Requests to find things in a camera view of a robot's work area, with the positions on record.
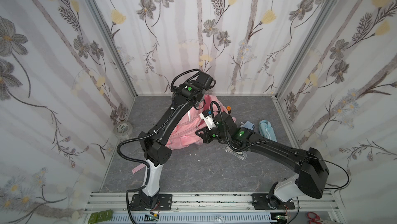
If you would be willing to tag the green circuit board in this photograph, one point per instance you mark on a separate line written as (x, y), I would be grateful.
(99, 217)

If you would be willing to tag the red scissors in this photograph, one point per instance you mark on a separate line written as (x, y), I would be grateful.
(313, 218)

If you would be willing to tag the clear plastic pencil case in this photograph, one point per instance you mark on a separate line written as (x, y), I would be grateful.
(239, 155)

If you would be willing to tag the clear tape roll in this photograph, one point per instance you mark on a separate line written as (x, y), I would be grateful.
(123, 130)

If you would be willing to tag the light blue ink bottle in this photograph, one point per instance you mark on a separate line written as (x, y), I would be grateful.
(248, 125)

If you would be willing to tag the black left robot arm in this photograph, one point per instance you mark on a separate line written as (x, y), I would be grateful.
(188, 90)

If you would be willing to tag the aluminium mounting rail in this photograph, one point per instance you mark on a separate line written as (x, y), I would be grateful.
(213, 208)

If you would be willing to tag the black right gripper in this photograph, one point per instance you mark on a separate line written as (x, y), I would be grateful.
(205, 134)

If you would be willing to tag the light blue cloth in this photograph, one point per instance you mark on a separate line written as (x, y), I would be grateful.
(266, 130)

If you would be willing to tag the pink student backpack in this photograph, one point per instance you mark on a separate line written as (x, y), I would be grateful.
(183, 134)

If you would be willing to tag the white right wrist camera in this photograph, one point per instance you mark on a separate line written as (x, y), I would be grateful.
(208, 119)

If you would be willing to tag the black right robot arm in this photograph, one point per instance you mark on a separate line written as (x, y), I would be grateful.
(310, 168)

